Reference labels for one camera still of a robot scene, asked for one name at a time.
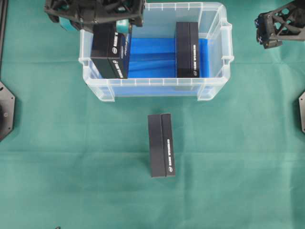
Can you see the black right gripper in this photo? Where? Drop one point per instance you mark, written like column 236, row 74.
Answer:
column 286, row 23

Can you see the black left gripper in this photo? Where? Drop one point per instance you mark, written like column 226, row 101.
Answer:
column 78, row 15

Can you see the black d435i box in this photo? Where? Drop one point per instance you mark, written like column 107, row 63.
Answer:
column 187, row 50
column 110, row 51

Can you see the black D415 box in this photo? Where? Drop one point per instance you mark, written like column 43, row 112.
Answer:
column 162, row 161

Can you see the blue liner in case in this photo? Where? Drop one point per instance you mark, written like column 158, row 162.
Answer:
column 152, row 73

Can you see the clear plastic storage case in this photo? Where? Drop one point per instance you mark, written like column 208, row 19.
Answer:
column 159, row 23

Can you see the green table cloth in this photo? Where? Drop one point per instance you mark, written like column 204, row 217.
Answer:
column 75, row 162

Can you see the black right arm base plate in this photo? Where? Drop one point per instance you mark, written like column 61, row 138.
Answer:
column 301, row 100

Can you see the black aluminium frame rail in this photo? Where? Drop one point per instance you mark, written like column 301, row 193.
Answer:
column 3, row 14

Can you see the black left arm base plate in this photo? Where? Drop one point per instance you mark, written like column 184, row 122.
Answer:
column 7, row 105

